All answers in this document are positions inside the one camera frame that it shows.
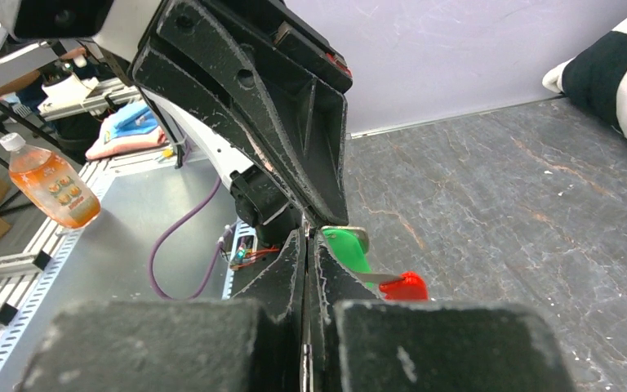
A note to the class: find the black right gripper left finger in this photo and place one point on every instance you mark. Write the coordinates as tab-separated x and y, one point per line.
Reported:
251	342

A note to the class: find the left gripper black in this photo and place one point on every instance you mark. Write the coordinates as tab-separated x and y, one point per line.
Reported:
264	80

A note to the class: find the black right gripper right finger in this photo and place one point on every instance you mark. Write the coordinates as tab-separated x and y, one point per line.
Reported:
362	343

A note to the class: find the green key tag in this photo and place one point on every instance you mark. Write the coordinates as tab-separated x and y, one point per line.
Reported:
350	245

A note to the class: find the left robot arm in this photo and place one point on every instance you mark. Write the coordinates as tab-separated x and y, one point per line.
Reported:
259	202

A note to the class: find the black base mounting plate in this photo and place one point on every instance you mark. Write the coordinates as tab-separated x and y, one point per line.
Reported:
243	251

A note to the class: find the pink blue folded cloth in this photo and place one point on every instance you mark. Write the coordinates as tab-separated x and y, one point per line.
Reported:
132	128

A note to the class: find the orange juice bottle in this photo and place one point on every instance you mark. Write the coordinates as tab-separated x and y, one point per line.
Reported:
50	183

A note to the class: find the black white checkered pillow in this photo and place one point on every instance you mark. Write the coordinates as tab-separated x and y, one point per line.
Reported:
595	80

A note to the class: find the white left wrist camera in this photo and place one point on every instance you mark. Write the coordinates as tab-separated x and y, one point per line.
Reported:
115	27

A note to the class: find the white slotted cable duct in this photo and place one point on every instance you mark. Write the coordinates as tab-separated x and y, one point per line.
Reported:
26	278

